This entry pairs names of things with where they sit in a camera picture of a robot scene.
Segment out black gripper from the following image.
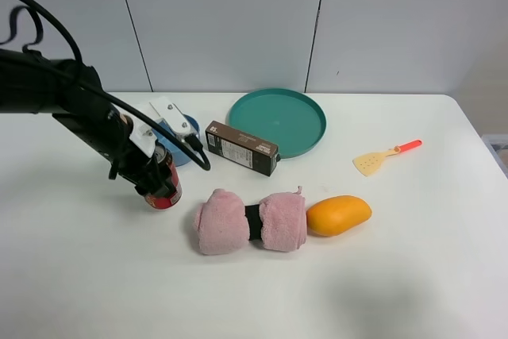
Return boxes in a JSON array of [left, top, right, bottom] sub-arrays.
[[52, 102, 178, 198]]

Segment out red drink can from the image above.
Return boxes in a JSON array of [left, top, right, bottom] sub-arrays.
[[144, 144, 182, 210]]

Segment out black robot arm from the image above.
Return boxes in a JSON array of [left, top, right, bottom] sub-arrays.
[[1, 50, 180, 198]]

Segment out blue bowl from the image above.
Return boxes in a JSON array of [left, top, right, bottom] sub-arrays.
[[153, 114, 200, 167]]

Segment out rolled pink towel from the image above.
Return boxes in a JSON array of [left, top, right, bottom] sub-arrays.
[[194, 189, 307, 256]]

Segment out brown carton box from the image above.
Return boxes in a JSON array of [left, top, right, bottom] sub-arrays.
[[205, 121, 281, 176]]

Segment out teal round plate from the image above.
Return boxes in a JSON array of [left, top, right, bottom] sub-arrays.
[[227, 88, 327, 159]]

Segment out yellow mango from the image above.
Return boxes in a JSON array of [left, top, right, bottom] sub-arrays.
[[306, 195, 372, 237]]

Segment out grey storage box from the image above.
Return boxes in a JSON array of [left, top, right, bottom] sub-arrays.
[[482, 134, 508, 176]]

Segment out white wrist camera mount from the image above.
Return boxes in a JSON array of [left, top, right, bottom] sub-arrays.
[[127, 96, 198, 158]]

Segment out black cable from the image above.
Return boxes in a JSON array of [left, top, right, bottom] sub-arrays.
[[0, 0, 212, 172]]

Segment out yellow spatula with red handle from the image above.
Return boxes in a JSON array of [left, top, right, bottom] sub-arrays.
[[352, 140, 422, 176]]

